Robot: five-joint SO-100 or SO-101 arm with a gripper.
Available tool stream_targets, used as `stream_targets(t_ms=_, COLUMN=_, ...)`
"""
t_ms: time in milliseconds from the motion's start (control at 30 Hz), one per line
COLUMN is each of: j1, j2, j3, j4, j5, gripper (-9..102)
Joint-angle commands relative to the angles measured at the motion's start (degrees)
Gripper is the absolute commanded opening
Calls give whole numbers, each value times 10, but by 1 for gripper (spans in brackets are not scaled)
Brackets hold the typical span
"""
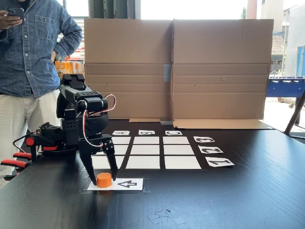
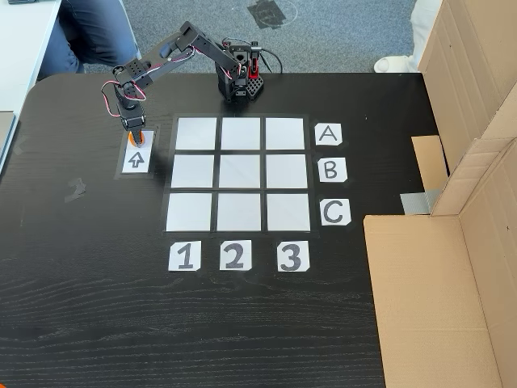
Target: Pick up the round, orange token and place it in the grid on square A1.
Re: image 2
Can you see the paper sheet letter C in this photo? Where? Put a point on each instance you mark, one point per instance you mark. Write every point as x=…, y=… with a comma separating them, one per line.
x=335, y=212

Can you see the white nine-square grid sheet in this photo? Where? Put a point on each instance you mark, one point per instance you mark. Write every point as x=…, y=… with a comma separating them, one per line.
x=238, y=174

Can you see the white arrow paper sheet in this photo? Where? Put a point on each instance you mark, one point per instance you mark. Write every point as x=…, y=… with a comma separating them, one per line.
x=136, y=165

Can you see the white desk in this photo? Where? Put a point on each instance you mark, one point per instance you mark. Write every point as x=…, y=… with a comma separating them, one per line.
x=24, y=40

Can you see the paper sheet letter A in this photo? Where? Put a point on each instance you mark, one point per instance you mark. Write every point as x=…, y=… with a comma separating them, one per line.
x=328, y=134

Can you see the grey duct tape strip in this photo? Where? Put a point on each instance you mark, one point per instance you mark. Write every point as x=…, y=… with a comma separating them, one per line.
x=420, y=201

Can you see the round orange token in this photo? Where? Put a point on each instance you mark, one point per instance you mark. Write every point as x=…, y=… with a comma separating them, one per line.
x=129, y=138

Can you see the paper sheet number 3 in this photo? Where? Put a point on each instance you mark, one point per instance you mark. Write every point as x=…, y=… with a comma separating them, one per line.
x=293, y=256

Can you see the black floor tape patch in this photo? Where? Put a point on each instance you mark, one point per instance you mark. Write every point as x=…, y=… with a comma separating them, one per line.
x=268, y=14

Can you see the person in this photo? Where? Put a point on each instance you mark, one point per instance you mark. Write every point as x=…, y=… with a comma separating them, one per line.
x=93, y=32
x=393, y=64

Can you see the red black clamp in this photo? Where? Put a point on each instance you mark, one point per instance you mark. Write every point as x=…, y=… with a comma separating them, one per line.
x=253, y=66

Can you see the large brown cardboard box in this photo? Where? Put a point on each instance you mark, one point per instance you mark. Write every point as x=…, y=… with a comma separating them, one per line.
x=436, y=303

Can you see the paper sheet number 2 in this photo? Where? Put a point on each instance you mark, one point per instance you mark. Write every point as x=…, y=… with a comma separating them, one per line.
x=235, y=254

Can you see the clear tape scraps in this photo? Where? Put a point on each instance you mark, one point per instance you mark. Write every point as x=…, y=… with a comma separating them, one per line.
x=76, y=190

